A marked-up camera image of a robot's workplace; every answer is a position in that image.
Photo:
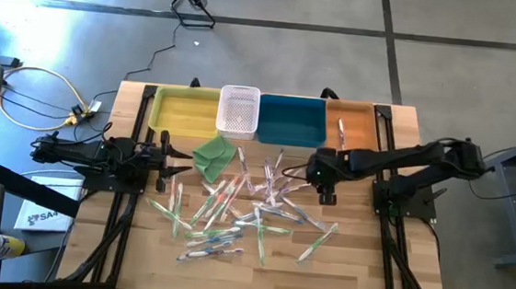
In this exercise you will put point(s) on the blue plastic tray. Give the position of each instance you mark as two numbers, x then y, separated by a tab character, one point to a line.
292	122

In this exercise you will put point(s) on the white printed box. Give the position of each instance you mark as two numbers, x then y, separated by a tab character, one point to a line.
44	220

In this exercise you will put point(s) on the blue toothbrush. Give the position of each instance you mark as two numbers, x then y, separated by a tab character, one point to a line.
303	213
280	213
213	241
247	217

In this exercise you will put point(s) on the yellow plastic tray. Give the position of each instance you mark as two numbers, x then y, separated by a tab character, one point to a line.
182	111

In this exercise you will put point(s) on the yellow black plug connector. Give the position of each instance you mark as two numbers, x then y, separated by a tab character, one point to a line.
78	116

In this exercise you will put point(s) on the white tag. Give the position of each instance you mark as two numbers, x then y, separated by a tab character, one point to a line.
95	106

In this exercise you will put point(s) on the yellow white can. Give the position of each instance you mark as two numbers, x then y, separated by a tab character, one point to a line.
10	247

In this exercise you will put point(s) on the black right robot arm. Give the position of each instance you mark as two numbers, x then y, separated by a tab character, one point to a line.
400	158

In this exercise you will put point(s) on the grey metal table frame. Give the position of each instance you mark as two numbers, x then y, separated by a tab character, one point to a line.
509	206

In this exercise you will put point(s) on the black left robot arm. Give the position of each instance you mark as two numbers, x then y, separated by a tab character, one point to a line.
77	154

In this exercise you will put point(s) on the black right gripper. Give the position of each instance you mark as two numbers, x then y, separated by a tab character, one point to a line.
330	168

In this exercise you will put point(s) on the black aluminium table frame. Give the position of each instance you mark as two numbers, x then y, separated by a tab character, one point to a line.
149	90
382	112

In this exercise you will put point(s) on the black diagonal bar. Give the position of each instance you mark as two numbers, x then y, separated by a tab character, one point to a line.
28	188

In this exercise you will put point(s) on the white perforated plastic basket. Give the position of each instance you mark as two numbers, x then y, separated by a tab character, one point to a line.
238	115

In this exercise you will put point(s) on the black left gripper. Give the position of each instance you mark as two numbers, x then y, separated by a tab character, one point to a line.
163	160

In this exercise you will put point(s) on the green cloth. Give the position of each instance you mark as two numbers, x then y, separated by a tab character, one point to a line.
213	159

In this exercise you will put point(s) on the orange plastic tray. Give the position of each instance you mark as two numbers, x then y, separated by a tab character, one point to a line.
360	129

